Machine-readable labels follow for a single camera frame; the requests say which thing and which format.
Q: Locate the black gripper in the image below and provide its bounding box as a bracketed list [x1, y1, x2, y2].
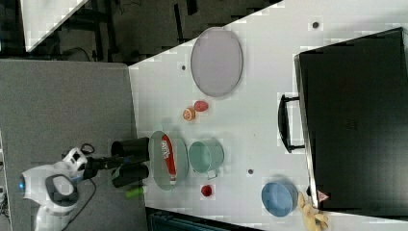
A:
[84, 156, 131, 180]

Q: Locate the red ketchup bottle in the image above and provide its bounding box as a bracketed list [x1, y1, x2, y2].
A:
[161, 135, 177, 185]

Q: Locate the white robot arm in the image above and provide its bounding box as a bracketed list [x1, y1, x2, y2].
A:
[19, 147, 130, 231]

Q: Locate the green oval strainer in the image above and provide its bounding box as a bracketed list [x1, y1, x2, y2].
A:
[149, 131, 189, 191]

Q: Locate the small black cylinder container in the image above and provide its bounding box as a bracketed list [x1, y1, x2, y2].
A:
[112, 164, 149, 188]

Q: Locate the large black cylinder container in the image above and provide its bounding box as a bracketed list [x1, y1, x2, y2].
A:
[111, 137, 150, 163]

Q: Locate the green slotted spatula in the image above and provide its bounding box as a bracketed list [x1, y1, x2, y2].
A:
[125, 186, 148, 198]

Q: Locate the orange slice toy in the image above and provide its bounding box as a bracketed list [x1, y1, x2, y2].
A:
[183, 107, 196, 121]

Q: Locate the small red fruit toy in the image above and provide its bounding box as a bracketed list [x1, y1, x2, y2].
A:
[201, 185, 213, 197]

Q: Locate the red strawberry toy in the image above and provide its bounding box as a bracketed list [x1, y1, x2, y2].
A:
[193, 100, 209, 112]

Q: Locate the grey round plate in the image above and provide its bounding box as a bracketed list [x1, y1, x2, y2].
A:
[191, 27, 243, 97]

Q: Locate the blue bowl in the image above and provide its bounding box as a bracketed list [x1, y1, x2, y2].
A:
[261, 180, 298, 218]

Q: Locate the yellow plush toy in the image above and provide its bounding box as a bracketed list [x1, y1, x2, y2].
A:
[297, 192, 328, 231]

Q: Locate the black toaster oven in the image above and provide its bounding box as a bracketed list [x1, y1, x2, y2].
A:
[293, 28, 408, 220]

